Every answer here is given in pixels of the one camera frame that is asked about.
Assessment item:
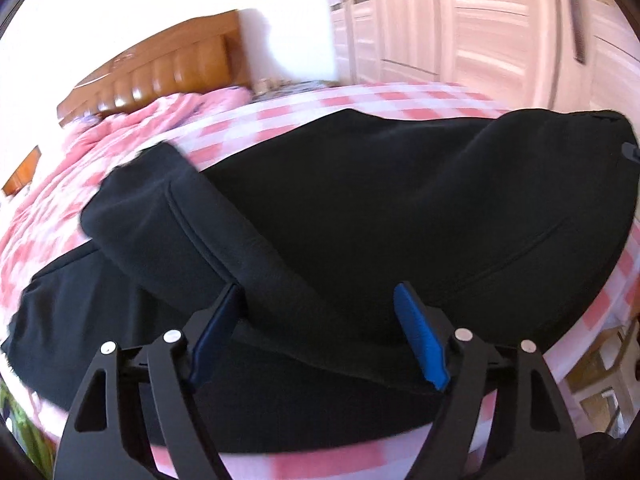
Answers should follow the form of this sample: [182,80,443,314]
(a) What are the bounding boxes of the black pants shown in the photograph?
[0,107,638,456]

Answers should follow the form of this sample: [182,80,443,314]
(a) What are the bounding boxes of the pink checked bed sheet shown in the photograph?
[0,80,640,480]

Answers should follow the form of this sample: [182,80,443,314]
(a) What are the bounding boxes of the wooden nightstand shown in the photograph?
[1,145,42,198]

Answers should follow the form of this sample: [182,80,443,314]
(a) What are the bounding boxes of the nightstand with floral cloth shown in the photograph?
[250,77,321,103]

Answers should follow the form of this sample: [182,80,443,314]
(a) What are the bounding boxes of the white wardrobe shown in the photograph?
[322,0,640,126]

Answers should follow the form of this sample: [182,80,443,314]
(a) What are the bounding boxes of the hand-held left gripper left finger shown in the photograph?
[52,282,243,480]

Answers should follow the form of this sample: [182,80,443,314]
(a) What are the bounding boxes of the wooden headboard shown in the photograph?
[56,9,253,128]

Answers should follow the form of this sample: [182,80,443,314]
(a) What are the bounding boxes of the pink quilt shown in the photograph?
[30,86,253,196]

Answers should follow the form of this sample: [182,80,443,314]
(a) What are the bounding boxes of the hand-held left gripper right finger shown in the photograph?
[392,281,588,480]

